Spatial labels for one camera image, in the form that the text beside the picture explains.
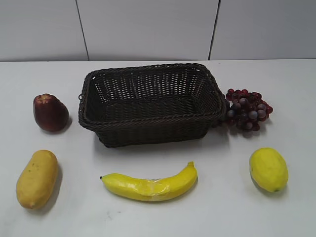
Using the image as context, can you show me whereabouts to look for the dark woven wicker basket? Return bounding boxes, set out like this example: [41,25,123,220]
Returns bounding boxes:
[79,63,226,148]

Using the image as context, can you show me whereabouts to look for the dark red apple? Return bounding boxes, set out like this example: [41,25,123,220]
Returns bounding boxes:
[33,93,69,132]

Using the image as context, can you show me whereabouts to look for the yellow banana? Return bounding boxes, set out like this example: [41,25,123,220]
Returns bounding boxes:
[100,161,198,202]

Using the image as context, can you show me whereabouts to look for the purple grape bunch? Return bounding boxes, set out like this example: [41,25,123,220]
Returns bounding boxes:
[213,88,274,132]

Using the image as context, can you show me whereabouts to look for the yellow lemon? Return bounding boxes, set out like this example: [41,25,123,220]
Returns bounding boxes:
[249,147,288,193]

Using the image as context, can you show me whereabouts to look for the yellow mango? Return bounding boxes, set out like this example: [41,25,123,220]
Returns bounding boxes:
[16,150,59,209]

